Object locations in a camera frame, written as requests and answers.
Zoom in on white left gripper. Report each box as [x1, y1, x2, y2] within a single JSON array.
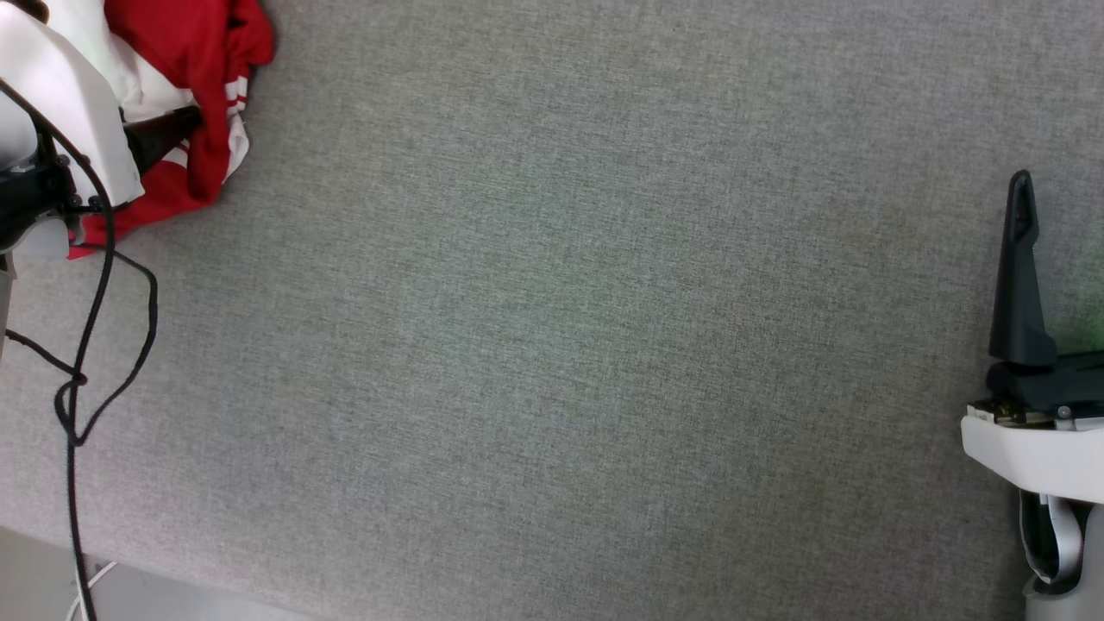
[[0, 16, 204, 210]]

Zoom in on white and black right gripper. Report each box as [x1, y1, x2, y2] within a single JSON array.
[[961, 170, 1104, 506]]

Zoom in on red and white garment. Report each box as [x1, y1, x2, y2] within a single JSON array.
[[47, 0, 277, 260]]

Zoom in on thin white cable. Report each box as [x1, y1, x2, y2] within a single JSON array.
[[67, 561, 118, 621]]

